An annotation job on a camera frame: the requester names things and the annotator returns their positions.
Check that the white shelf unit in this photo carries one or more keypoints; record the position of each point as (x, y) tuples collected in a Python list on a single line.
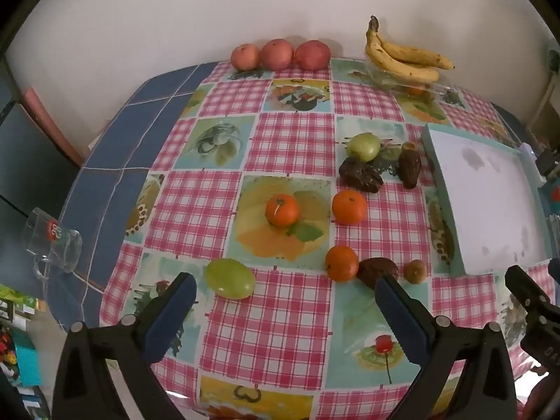
[(544, 100)]

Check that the tangerine with pale stem mark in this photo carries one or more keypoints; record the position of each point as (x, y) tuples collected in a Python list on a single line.
[(282, 211)]

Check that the small brown kiwi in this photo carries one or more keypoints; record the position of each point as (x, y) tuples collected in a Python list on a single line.
[(414, 270)]

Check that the white power strip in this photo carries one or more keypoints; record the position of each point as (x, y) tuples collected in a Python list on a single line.
[(527, 151)]

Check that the orange tangerine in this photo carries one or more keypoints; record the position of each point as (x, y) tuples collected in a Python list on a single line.
[(341, 263), (349, 206)]

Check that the dark chair with pink rim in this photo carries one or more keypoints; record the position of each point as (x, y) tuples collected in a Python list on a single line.
[(39, 153)]

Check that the small green plum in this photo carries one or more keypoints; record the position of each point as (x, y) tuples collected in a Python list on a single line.
[(363, 146)]

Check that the small brown nut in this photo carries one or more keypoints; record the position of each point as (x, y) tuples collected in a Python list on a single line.
[(409, 145)]

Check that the black power adapter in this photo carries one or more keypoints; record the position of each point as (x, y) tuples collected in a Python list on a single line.
[(547, 162)]

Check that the clear plastic container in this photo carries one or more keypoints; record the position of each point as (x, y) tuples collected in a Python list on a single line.
[(385, 79)]

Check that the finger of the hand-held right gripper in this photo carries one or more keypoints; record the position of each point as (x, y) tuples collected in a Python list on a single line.
[(540, 323), (555, 269)]

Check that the teal box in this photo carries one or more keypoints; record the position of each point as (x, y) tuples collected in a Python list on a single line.
[(26, 358)]

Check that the glass mug with red print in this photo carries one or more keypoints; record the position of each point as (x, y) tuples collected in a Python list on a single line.
[(57, 240)]

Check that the teal plastic toy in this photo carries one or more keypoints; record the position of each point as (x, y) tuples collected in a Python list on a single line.
[(555, 192)]

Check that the white tray with teal rim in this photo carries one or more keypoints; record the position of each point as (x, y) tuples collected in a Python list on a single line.
[(485, 201)]

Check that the red apple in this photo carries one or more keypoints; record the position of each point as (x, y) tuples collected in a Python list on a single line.
[(312, 54), (276, 54), (245, 56)]

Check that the tangerine inside clear container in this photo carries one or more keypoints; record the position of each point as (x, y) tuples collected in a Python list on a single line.
[(415, 89)]

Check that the large green plum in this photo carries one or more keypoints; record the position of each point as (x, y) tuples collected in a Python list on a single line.
[(230, 278)]

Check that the green printed package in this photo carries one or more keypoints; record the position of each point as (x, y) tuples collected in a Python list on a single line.
[(17, 302)]

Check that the wrinkled dark brown date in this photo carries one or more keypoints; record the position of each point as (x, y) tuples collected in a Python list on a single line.
[(361, 176)]

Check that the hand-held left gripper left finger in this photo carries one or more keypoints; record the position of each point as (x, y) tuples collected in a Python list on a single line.
[(175, 310)]

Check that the long dark brown date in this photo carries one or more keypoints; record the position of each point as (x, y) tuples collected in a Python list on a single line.
[(410, 168)]

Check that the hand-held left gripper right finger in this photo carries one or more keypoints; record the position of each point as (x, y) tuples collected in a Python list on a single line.
[(400, 315)]

